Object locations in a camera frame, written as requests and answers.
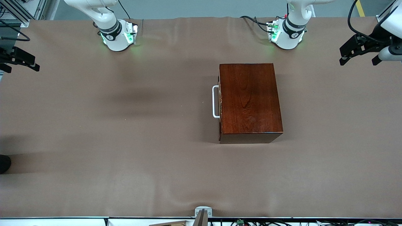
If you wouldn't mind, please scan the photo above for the light wood drawer white handle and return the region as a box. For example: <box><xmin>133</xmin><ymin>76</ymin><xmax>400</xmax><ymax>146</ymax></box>
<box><xmin>212</xmin><ymin>74</ymin><xmax>222</xmax><ymax>134</ymax></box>

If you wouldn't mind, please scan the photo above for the black shoe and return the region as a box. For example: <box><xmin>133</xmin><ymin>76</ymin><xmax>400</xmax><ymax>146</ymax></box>
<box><xmin>0</xmin><ymin>155</ymin><xmax>12</xmax><ymax>174</ymax></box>

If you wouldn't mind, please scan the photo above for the dark brown wooden cabinet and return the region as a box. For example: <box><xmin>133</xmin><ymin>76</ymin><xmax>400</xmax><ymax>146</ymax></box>
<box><xmin>219</xmin><ymin>63</ymin><xmax>284</xmax><ymax>144</ymax></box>

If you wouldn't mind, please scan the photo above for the brown table cloth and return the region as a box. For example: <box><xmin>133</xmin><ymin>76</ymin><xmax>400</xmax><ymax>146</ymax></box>
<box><xmin>0</xmin><ymin>16</ymin><xmax>402</xmax><ymax>218</ymax></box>

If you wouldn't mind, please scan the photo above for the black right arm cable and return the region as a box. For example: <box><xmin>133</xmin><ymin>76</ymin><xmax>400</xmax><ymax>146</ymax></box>
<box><xmin>0</xmin><ymin>19</ymin><xmax>31</xmax><ymax>41</ymax></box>

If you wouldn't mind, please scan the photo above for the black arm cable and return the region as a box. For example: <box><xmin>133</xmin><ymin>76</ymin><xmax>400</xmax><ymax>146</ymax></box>
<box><xmin>0</xmin><ymin>19</ymin><xmax>31</xmax><ymax>41</ymax></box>
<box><xmin>347</xmin><ymin>0</ymin><xmax>394</xmax><ymax>43</ymax></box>

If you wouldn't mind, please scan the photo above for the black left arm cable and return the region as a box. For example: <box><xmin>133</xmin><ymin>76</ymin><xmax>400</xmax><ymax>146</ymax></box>
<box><xmin>347</xmin><ymin>0</ymin><xmax>394</xmax><ymax>43</ymax></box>

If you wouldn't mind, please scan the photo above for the aluminium frame profile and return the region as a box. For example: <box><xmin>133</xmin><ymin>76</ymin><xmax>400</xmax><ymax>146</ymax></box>
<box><xmin>0</xmin><ymin>0</ymin><xmax>47</xmax><ymax>28</ymax></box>

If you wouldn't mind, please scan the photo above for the black base cable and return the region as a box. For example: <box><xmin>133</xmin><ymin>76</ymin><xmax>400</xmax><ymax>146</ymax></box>
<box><xmin>240</xmin><ymin>16</ymin><xmax>271</xmax><ymax>33</ymax></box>
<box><xmin>118</xmin><ymin>0</ymin><xmax>131</xmax><ymax>20</ymax></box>

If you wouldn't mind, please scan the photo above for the grey metal bracket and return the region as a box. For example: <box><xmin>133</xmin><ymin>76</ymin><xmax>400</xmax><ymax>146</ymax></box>
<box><xmin>193</xmin><ymin>206</ymin><xmax>213</xmax><ymax>226</ymax></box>

